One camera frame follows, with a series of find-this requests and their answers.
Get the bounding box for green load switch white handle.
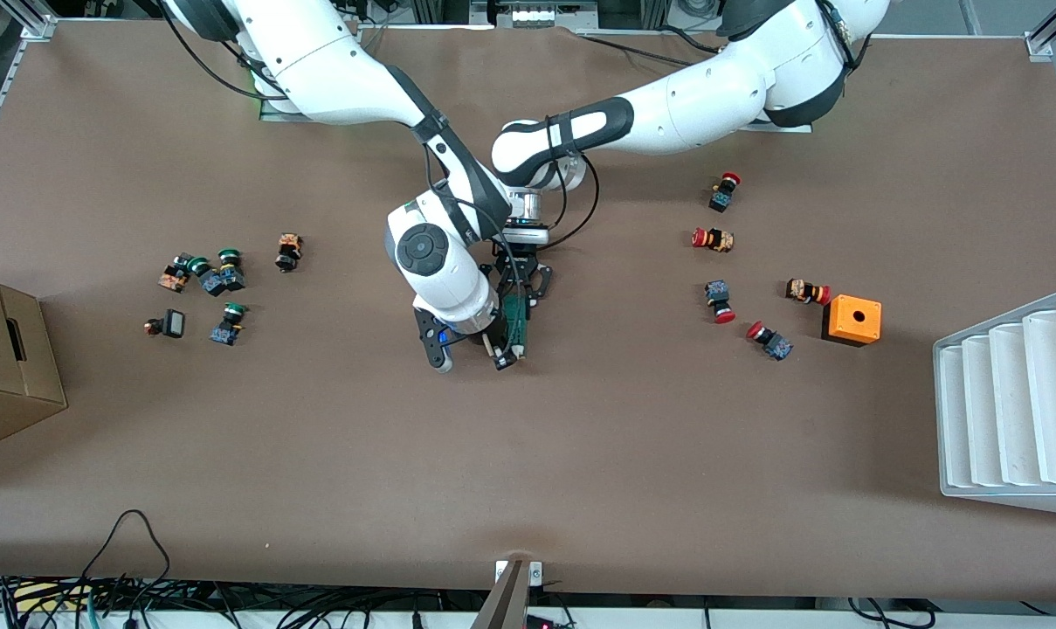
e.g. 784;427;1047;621
503;293;530;359

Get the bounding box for red push button blue block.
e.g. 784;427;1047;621
704;280;737;325
708;171;742;213
745;320;794;362

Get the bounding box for green push button blue block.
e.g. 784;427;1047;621
210;301;249;347
217;248;248;293
187;256;226;298

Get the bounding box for black square button red tail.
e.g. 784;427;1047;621
143;308;187;340

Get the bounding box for orange box with hole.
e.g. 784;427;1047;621
822;294;883;348

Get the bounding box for brown cardboard box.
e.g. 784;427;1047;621
0;273;68;455

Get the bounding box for white ribbed tray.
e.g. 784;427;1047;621
933;291;1056;518

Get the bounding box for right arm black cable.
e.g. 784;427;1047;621
156;0;528;350

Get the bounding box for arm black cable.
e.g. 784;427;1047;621
541;114;601;252
156;0;528;350

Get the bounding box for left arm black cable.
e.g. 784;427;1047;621
541;114;601;252

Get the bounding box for thin black table cable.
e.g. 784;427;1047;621
576;31;722;67

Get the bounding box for aluminium camera post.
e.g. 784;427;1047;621
471;559;529;629

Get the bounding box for looped black cable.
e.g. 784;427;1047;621
80;509;172;584

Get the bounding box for tangled black cables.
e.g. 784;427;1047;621
0;572;493;629

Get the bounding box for yellow object under cables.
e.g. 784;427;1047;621
12;584;83;612

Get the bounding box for aluminium frame profile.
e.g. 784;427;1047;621
1024;0;1056;62
0;0;57;41

